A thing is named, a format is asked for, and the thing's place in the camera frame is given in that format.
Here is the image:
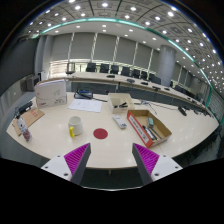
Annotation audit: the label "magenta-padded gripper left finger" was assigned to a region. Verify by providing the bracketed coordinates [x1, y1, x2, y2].
[40, 142, 92, 186]

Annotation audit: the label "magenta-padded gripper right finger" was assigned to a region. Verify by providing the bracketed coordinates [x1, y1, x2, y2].
[132, 142, 184, 186]

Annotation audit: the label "white labelled black-capped drink bottle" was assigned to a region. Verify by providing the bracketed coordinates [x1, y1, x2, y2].
[16, 116, 33, 143]

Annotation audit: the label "flat round red coaster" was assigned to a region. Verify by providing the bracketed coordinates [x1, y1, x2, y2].
[92, 127, 109, 140]

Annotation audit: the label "red-edged open cardboard box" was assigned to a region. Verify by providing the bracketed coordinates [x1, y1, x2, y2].
[126, 109, 173, 149]

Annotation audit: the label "white remote control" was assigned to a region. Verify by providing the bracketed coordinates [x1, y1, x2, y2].
[112, 113, 128, 130]

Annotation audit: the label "white printed paper sheet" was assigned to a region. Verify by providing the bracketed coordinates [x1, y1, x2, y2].
[67, 98, 104, 114]

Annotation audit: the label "flat brown cardboard sheet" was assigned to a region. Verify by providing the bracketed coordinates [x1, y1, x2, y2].
[11, 107, 46, 137]

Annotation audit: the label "black desk telephone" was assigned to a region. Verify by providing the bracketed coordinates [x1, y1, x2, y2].
[73, 87, 94, 100]

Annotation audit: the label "small open beige cardboard box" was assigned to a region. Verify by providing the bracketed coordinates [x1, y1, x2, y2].
[107, 92, 135, 115]

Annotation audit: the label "large white printed carton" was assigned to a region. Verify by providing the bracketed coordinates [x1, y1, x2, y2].
[34, 78, 68, 109]

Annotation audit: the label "long black desk device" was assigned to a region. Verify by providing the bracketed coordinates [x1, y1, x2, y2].
[13, 100, 34, 118]

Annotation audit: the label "long curved conference desk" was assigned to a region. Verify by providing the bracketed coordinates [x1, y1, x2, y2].
[66, 71, 214, 116]

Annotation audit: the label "row of black office chairs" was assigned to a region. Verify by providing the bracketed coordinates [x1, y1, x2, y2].
[85, 62, 163, 85]

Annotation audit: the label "recessed round ceiling lights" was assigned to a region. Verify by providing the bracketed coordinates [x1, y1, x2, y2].
[28, 0, 224, 98]

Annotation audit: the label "white mug with yellow handle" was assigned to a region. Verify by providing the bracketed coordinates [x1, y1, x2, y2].
[67, 115, 84, 138]

